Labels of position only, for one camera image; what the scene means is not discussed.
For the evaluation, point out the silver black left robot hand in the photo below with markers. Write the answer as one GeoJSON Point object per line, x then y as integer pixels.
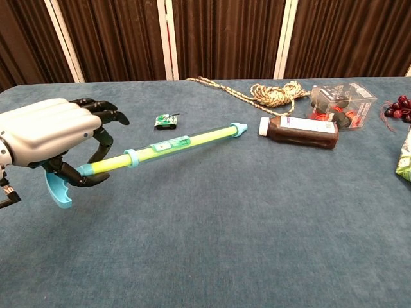
{"type": "Point", "coordinates": [48, 128]}

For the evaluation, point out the purple silver left robot arm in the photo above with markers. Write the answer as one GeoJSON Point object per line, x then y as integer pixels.
{"type": "Point", "coordinates": [2, 150]}

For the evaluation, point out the green camouflage toy tank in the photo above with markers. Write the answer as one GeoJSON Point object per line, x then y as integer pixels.
{"type": "Point", "coordinates": [165, 121]}

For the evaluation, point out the brown curtain screen panel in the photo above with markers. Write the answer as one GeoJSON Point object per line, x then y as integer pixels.
{"type": "Point", "coordinates": [224, 38]}
{"type": "Point", "coordinates": [22, 38]}
{"type": "Point", "coordinates": [112, 38]}
{"type": "Point", "coordinates": [353, 35]}

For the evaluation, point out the green white snack packet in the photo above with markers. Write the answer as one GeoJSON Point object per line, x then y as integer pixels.
{"type": "Point", "coordinates": [405, 160]}

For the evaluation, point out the clear box with black-red items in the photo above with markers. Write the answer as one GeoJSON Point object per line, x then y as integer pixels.
{"type": "Point", "coordinates": [353, 106]}

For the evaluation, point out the blue felt table cover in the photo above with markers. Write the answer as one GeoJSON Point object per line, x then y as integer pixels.
{"type": "Point", "coordinates": [205, 256]}

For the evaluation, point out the dark red plastic grape bunch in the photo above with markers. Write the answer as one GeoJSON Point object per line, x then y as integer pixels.
{"type": "Point", "coordinates": [399, 107]}

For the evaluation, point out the brown bottle with white cap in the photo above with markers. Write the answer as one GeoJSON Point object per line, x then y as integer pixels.
{"type": "Point", "coordinates": [298, 134]}

